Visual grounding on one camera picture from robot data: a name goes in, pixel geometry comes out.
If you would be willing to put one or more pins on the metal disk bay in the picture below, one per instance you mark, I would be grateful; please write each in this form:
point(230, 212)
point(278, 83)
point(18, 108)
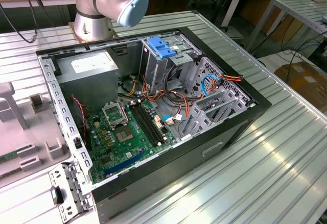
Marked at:
point(203, 125)

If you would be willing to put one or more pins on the black RAM slot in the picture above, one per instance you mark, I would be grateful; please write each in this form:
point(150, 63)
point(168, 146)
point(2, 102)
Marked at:
point(150, 122)
point(144, 125)

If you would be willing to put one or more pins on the metal optical drive cage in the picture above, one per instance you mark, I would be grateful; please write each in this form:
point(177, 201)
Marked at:
point(155, 73)

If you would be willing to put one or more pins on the CPU socket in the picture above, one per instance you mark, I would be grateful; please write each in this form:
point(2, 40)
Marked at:
point(124, 134)

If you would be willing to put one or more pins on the blue plastic drive latch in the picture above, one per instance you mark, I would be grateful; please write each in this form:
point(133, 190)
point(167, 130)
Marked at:
point(161, 48)

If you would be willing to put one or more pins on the green motherboard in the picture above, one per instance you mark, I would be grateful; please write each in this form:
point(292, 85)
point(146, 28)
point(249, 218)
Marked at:
point(120, 152)

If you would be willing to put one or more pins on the blue expansion slot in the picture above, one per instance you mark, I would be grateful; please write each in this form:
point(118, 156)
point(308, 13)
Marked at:
point(125, 163)

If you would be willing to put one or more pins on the black PC case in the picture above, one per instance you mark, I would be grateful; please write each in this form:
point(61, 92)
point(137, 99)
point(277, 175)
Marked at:
point(178, 178)

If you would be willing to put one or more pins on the grey power supply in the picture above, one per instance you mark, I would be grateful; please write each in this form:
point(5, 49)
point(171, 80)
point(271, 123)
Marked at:
point(87, 86)

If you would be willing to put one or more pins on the black tripod stand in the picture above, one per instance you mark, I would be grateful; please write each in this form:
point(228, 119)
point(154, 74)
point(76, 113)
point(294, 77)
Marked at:
point(219, 5)

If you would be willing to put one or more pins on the grey parts rack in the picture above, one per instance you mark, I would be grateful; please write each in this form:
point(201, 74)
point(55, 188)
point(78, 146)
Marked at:
point(33, 134)

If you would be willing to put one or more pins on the black teal release latch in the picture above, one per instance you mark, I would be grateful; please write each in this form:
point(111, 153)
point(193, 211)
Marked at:
point(58, 196)

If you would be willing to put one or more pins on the flat cardboard box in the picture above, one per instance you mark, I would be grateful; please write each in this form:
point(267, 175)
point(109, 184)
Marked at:
point(306, 81)

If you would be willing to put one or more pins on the green RAM stick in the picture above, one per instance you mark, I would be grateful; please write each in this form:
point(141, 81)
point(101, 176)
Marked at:
point(10, 157)

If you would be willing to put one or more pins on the metal slot cover bracket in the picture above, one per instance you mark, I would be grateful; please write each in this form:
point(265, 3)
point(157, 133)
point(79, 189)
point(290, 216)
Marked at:
point(76, 180)

